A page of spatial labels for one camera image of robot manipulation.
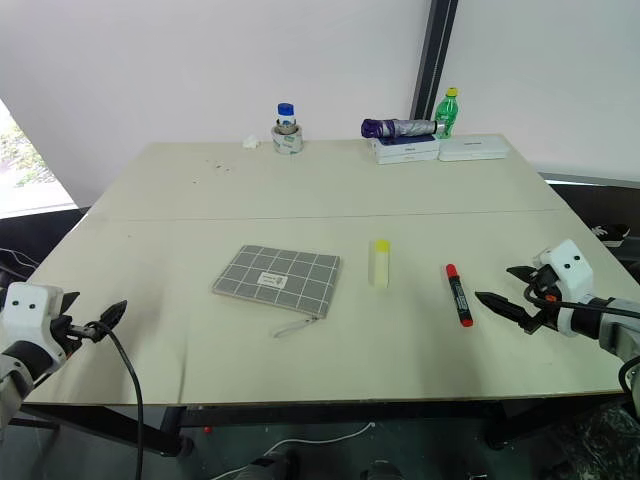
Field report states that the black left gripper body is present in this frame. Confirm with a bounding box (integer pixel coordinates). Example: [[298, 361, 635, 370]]
[[49, 313, 105, 359]]

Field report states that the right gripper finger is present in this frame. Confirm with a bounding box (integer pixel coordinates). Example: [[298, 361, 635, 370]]
[[474, 290, 532, 327], [505, 264, 540, 284]]

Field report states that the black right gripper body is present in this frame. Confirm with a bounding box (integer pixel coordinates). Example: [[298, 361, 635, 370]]
[[517, 263, 561, 336]]

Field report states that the grey checked fabric pouch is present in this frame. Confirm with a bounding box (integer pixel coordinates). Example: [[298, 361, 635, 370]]
[[210, 244, 342, 339]]

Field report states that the red and black marker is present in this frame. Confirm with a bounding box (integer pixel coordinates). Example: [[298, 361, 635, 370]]
[[445, 263, 475, 329]]

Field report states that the black and white shoe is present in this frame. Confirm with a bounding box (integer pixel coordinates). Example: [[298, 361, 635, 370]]
[[591, 223, 633, 249]]

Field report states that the pale yellow-capped glue stick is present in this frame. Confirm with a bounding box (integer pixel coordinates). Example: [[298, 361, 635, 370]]
[[368, 239, 392, 290]]

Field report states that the black plastic bag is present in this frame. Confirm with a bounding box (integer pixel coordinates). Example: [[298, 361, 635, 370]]
[[559, 399, 640, 480]]

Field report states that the white cardboard box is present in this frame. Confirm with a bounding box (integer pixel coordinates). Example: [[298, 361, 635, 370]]
[[370, 134, 442, 166]]

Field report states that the green plastic bottle yellow cap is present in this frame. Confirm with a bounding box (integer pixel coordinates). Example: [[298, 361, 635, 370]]
[[433, 87, 461, 141]]

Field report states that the purple folded umbrella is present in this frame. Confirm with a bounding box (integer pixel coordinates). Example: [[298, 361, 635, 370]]
[[360, 117, 446, 141]]

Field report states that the dark rounded shape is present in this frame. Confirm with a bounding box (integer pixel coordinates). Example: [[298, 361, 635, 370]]
[[358, 458, 409, 480]]

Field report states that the white tape roll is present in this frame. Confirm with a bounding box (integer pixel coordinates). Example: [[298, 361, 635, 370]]
[[270, 123, 306, 156]]

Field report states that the blue-capped white bottle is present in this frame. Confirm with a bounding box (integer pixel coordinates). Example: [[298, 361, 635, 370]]
[[275, 102, 296, 132]]

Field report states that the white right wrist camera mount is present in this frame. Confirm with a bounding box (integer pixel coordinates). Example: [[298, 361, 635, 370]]
[[530, 238, 595, 304]]

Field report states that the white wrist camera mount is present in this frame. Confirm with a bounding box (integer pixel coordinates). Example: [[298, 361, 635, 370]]
[[0, 282, 65, 362], [530, 238, 595, 304]]

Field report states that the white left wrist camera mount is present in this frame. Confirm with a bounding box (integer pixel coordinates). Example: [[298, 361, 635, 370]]
[[0, 282, 65, 362]]

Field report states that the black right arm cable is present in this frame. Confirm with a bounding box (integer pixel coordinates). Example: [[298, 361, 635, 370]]
[[523, 283, 640, 319]]

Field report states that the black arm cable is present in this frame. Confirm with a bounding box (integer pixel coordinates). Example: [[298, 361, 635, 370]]
[[523, 283, 640, 319], [82, 319, 146, 480]]

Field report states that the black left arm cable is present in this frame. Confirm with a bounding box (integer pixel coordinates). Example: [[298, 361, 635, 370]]
[[82, 319, 146, 480]]

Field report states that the black table frame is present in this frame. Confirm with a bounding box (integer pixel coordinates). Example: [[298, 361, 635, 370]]
[[14, 388, 629, 459]]

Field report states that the black window post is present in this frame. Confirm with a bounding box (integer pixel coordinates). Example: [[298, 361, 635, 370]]
[[409, 0, 460, 132]]

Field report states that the white floor cable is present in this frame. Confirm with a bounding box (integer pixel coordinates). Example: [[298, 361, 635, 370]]
[[212, 421, 377, 480]]

